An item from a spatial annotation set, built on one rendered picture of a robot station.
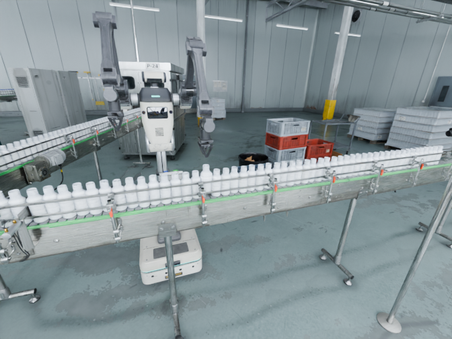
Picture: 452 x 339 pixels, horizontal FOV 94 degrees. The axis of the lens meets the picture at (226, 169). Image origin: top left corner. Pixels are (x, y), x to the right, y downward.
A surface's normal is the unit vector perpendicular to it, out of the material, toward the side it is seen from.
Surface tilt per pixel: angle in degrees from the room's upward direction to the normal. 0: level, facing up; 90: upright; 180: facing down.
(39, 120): 90
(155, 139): 90
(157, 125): 90
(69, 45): 90
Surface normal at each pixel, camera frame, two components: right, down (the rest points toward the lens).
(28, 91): 0.02, 0.37
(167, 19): 0.33, 0.36
